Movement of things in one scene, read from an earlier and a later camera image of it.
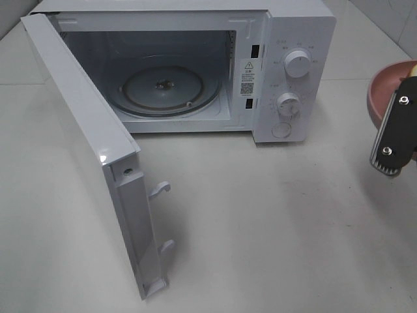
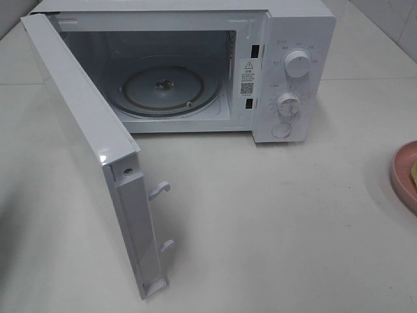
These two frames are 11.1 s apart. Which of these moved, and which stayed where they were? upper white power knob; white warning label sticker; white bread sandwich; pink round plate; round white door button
Moved: white bread sandwich; pink round plate
Stayed: white warning label sticker; upper white power knob; round white door button
